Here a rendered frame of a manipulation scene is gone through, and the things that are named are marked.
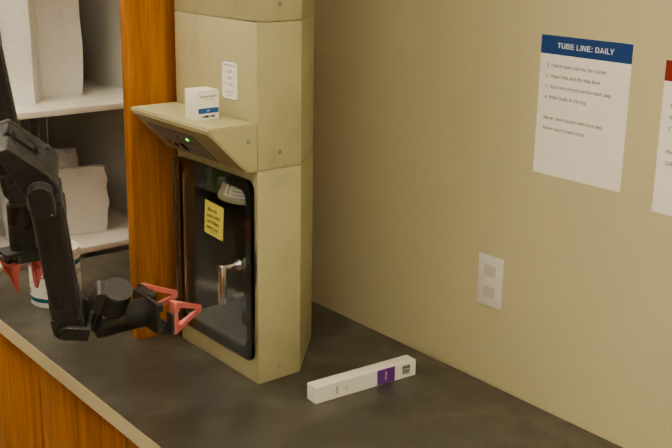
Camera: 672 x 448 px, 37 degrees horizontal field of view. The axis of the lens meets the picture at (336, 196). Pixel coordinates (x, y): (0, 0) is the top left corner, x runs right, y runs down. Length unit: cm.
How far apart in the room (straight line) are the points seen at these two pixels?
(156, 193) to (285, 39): 54
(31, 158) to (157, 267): 82
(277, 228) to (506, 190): 48
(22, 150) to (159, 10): 74
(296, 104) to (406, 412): 67
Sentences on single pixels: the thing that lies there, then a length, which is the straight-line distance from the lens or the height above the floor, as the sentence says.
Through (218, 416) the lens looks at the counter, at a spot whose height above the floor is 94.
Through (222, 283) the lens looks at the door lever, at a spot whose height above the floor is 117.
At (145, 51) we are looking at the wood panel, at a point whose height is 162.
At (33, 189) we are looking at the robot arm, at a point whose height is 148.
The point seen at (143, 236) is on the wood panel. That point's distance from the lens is 238.
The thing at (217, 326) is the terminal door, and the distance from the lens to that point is 228.
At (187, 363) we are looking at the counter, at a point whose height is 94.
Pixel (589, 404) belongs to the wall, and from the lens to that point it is 212.
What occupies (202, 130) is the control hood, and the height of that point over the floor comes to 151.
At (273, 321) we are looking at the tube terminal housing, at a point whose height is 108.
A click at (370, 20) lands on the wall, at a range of 239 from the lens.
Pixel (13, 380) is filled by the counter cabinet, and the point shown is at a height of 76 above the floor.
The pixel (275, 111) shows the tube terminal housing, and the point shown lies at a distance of 205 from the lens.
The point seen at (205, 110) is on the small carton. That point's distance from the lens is 207.
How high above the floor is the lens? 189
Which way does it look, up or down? 15 degrees down
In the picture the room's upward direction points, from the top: 1 degrees clockwise
